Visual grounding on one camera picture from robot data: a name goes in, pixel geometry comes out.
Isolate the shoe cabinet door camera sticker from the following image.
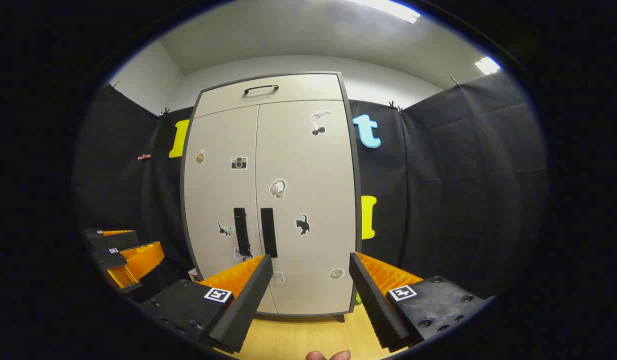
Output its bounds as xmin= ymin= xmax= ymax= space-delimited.
xmin=182 ymin=105 xmax=278 ymax=315

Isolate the shoe cabinet door headphone sticker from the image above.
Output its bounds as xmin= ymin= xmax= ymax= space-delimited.
xmin=256 ymin=99 xmax=359 ymax=317

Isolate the white double-door shoe cabinet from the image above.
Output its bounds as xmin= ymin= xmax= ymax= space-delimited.
xmin=180 ymin=71 xmax=363 ymax=323

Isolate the black backdrop cloth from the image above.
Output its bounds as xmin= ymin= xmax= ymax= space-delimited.
xmin=73 ymin=70 xmax=549 ymax=306

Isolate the long ceiling light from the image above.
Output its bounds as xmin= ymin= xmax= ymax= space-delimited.
xmin=346 ymin=0 xmax=422 ymax=24

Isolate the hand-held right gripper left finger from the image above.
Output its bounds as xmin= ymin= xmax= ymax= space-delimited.
xmin=138 ymin=253 xmax=274 ymax=354

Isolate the white cabinet drawer front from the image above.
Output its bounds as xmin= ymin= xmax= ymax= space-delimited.
xmin=194 ymin=73 xmax=345 ymax=119

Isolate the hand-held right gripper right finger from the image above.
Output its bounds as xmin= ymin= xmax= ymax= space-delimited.
xmin=348 ymin=251 xmax=495 ymax=353

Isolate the square ceiling light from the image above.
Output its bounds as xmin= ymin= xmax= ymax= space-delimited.
xmin=474 ymin=56 xmax=502 ymax=76

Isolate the black door handle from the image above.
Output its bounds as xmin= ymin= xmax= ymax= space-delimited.
xmin=233 ymin=207 xmax=252 ymax=257
xmin=260 ymin=207 xmax=279 ymax=258

